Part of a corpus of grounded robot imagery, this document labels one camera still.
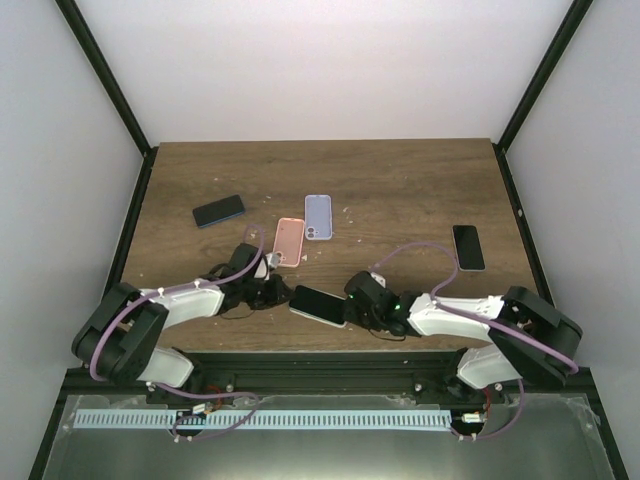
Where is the blue black phone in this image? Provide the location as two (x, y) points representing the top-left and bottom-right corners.
(192, 194), (246, 228)

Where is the white phone case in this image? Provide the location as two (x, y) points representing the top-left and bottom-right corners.
(289, 307), (346, 328)

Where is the black left frame post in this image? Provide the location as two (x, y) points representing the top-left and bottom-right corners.
(53, 0), (153, 160)

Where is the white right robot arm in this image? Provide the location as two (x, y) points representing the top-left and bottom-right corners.
(342, 286), (583, 403)

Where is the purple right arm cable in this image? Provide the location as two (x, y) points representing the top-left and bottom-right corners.
(369, 242), (581, 444)

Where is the black right frame post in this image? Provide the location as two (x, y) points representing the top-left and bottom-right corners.
(494, 0), (596, 151)

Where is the grey metal front plate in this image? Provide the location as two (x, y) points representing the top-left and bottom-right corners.
(43, 394), (615, 479)

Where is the light blue slotted cable duct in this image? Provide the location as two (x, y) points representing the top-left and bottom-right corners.
(72, 409), (452, 432)

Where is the teal black phone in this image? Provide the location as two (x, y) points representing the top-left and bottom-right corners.
(289, 285), (345, 319)

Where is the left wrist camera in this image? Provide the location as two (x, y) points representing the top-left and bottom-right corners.
(254, 253), (281, 280)

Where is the white black phone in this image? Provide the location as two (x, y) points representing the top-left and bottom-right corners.
(452, 225), (486, 272)

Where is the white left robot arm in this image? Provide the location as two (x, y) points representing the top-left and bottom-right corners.
(71, 243), (293, 404)

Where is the pink phone case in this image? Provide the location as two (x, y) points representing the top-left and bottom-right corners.
(273, 218), (305, 268)

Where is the black frame post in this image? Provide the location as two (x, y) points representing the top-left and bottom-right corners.
(494, 0), (596, 151)
(53, 0), (153, 160)

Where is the lavender phone case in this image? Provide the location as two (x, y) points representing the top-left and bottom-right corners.
(304, 194), (333, 241)

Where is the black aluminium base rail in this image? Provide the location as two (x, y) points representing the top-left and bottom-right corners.
(144, 351), (591, 406)

